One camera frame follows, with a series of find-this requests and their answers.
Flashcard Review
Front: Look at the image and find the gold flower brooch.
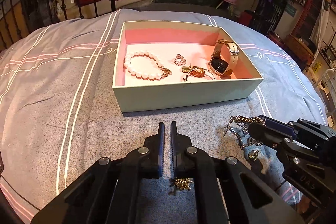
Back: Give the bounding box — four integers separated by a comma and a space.
169, 178, 193, 196

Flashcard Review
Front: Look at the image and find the open pale green box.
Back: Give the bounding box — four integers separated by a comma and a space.
113, 20, 263, 113

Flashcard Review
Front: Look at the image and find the gold heart pendant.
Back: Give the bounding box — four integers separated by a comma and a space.
182, 65, 193, 73

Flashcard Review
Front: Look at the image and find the grey plaid bed cover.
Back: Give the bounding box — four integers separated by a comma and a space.
1, 9, 327, 223

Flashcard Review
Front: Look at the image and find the pink stool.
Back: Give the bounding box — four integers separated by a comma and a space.
216, 0, 238, 16

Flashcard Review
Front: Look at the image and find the silver chain with star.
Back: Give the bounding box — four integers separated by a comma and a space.
222, 115, 267, 162

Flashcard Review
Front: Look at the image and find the beige strap wristwatch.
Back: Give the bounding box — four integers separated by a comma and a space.
209, 39, 240, 78

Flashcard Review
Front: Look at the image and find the small silver ring charm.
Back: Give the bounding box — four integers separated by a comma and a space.
174, 54, 186, 66

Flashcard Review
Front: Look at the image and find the white pearl bracelet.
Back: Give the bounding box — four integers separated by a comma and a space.
123, 50, 173, 81

